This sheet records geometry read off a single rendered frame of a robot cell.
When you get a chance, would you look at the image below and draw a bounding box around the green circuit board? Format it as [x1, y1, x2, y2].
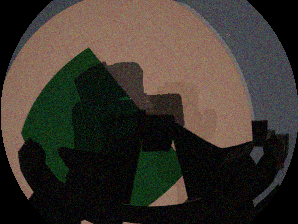
[21, 48, 184, 206]

